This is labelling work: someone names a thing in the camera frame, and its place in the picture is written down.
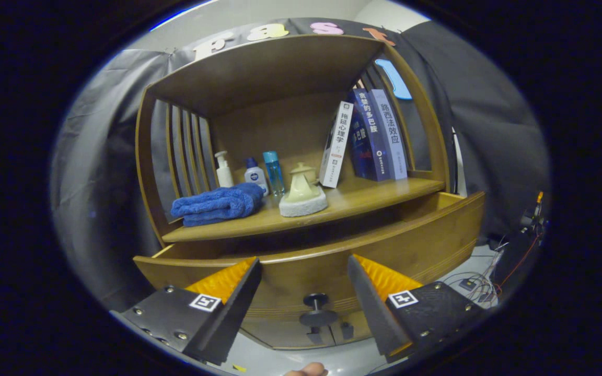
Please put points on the clear blue bottle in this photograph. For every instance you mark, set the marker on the clear blue bottle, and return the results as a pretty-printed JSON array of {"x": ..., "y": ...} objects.
[{"x": 274, "y": 172}]

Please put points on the wooden cabinet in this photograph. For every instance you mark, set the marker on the wooden cabinet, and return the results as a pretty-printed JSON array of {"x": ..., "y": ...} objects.
[{"x": 269, "y": 68}]

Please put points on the light blue book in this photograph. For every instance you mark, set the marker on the light blue book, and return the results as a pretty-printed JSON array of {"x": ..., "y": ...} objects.
[{"x": 391, "y": 136}]

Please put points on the white pump bottle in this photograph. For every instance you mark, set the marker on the white pump bottle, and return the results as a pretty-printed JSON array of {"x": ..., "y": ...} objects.
[{"x": 223, "y": 173}]

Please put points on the dark blue book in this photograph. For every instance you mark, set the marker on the dark blue book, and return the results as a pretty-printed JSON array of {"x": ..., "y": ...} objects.
[{"x": 366, "y": 136}]

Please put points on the small black adapter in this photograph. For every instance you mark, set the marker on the small black adapter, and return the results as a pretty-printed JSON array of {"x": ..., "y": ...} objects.
[{"x": 467, "y": 284}]

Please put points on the white book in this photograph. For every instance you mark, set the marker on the white book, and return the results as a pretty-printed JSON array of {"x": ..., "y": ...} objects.
[{"x": 338, "y": 143}]

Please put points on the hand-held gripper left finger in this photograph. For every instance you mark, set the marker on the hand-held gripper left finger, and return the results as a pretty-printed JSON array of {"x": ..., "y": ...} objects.
[{"x": 235, "y": 313}]

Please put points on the wooden drawer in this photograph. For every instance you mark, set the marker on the wooden drawer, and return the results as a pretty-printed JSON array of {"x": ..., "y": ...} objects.
[{"x": 301, "y": 271}]

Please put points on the black backdrop cloth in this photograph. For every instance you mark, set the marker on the black backdrop cloth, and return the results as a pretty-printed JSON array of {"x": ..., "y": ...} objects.
[{"x": 494, "y": 130}]

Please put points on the white bottle with blue cap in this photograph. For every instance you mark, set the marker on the white bottle with blue cap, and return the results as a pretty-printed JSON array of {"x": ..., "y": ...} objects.
[{"x": 255, "y": 176}]

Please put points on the wooden cabinet door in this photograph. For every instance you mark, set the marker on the wooden cabinet door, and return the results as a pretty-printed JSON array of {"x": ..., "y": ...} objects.
[
  {"x": 275, "y": 334},
  {"x": 359, "y": 337}
]

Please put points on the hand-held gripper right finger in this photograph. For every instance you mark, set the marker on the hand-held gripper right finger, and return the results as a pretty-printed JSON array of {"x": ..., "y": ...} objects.
[{"x": 371, "y": 308}]

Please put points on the folded blue towel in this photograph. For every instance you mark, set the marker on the folded blue towel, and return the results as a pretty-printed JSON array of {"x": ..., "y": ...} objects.
[{"x": 217, "y": 203}]

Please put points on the black and orange device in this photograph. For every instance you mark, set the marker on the black and orange device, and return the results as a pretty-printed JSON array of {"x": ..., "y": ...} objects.
[{"x": 535, "y": 214}]

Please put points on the wooden countertop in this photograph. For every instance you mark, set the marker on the wooden countertop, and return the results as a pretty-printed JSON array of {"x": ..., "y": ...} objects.
[{"x": 363, "y": 196}]

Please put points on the black drawer knob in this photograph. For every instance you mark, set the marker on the black drawer knob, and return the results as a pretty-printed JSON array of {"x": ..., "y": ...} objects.
[{"x": 316, "y": 312}]

